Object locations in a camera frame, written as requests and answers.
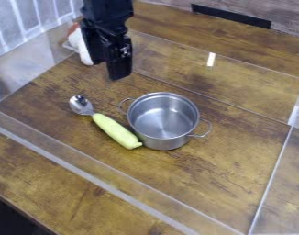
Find black bar on table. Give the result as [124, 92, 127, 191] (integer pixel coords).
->
[191, 4, 272, 29]

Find clear acrylic enclosure wall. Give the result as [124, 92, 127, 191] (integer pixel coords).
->
[0, 31, 299, 235]

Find white red toy mushroom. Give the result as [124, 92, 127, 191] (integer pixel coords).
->
[66, 23, 93, 66]

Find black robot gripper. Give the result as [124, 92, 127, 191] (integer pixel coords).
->
[80, 0, 133, 80]

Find small stainless steel pot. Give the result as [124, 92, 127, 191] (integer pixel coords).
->
[117, 92, 212, 151]

